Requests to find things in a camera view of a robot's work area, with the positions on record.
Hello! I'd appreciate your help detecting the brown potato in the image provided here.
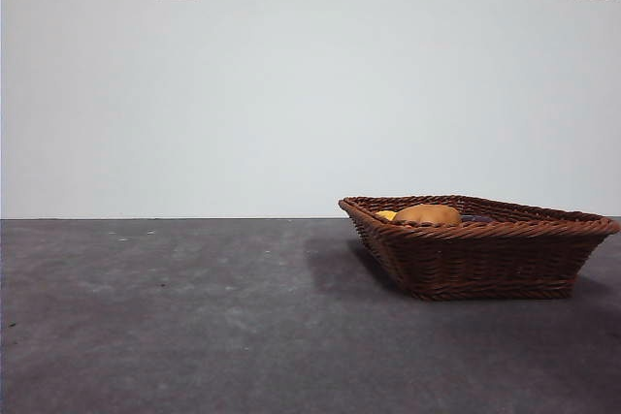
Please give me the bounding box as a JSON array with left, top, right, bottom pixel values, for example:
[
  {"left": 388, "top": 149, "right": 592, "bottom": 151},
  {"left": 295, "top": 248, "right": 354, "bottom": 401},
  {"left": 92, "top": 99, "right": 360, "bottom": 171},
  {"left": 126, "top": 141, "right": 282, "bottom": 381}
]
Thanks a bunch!
[{"left": 391, "top": 203, "right": 462, "bottom": 227}]

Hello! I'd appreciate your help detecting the brown wicker basket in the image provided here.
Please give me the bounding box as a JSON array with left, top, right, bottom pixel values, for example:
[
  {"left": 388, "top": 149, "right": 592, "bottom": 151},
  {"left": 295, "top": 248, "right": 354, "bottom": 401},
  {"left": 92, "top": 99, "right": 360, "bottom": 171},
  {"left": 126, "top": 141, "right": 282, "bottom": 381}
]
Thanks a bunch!
[{"left": 337, "top": 194, "right": 621, "bottom": 302}]

